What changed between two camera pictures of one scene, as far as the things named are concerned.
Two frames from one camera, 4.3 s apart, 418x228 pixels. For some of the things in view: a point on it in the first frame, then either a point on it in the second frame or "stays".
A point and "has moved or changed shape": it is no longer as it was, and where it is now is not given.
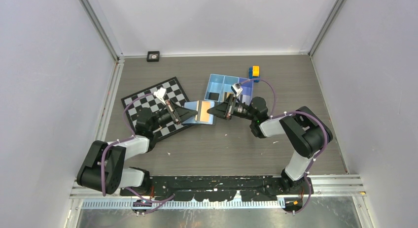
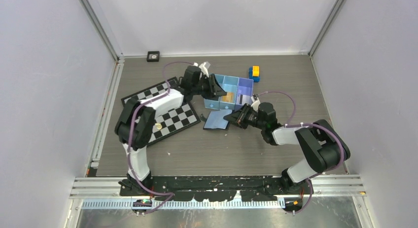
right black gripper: x=223 y=111 to x=234 y=118
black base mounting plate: x=220 y=187 stays
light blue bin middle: x=228 y=81 stays
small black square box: x=153 y=56 stays
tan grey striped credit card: x=202 y=115 has moved or changed shape
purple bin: x=247 y=92 stays
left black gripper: x=184 y=113 to x=214 y=90
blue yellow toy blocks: x=254 y=73 stays
